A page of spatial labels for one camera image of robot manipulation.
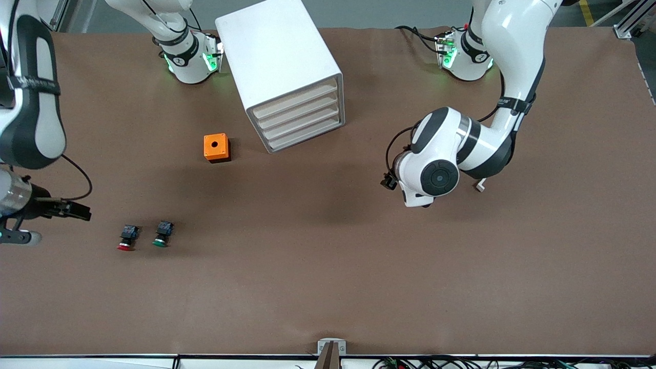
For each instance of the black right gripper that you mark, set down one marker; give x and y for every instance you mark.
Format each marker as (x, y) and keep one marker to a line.
(40, 206)

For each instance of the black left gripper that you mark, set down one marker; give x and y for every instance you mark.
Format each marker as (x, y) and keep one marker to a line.
(389, 182)

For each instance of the red push button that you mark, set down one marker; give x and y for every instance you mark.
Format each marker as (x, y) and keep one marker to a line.
(127, 238)

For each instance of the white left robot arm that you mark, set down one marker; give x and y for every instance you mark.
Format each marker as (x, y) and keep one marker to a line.
(517, 46)

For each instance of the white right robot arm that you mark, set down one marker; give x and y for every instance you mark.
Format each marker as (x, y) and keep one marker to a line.
(36, 118)

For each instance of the green push button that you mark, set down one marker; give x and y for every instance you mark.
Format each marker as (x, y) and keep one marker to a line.
(163, 234)

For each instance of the white curved plastic clamp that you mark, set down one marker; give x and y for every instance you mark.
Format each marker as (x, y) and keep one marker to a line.
(480, 187)

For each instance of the brown table mat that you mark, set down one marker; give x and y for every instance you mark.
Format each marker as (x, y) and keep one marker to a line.
(328, 256)

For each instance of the orange box with hole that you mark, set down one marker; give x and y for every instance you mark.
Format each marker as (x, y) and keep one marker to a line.
(215, 146)

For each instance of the grey metal bracket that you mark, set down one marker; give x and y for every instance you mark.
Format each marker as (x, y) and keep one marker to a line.
(322, 348)

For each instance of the brown post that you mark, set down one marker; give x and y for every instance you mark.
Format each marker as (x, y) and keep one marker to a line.
(329, 359)

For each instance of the aluminium frame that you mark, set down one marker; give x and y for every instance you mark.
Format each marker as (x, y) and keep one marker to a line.
(59, 15)

